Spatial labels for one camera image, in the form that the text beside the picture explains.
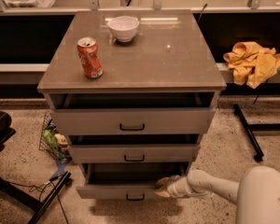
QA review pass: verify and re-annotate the grey middle drawer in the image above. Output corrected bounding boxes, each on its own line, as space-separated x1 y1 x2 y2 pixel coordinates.
69 134 200 163

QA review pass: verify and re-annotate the orange soda can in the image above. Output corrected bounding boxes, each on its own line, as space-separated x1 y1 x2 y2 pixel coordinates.
77 37 104 79

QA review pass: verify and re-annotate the grey top drawer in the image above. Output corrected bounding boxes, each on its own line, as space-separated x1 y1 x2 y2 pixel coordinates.
51 92 215 135

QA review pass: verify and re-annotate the grey drawer cabinet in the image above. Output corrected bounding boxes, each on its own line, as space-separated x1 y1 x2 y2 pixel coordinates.
36 9 228 187

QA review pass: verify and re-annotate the white bowl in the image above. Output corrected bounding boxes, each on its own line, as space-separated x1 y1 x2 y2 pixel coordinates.
108 16 140 42

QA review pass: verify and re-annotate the grey bottom drawer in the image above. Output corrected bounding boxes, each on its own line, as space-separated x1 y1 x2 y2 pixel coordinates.
77 162 189 201

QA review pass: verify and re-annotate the black stand leg right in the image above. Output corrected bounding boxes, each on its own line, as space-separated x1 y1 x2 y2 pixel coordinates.
233 104 280 162

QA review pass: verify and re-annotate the grey drawer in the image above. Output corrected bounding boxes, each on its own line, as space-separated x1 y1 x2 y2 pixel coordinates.
51 92 215 135
69 134 200 163
77 162 189 201

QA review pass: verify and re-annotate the wire basket with items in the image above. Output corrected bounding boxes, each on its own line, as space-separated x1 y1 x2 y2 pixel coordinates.
39 112 69 160

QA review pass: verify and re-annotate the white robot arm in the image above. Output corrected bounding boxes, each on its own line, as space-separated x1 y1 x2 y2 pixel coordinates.
155 166 280 224

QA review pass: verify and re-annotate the yellow cloth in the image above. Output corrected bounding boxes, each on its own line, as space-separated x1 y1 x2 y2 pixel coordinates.
223 41 280 89

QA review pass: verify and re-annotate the blue tape strip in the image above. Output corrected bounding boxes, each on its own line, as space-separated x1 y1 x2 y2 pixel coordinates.
49 157 72 181

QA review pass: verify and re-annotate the black stand leg left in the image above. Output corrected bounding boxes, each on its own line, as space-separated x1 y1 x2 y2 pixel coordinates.
0 172 71 224

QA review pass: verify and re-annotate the black stand leg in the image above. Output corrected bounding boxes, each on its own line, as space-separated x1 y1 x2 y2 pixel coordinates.
0 172 71 224
233 104 280 162

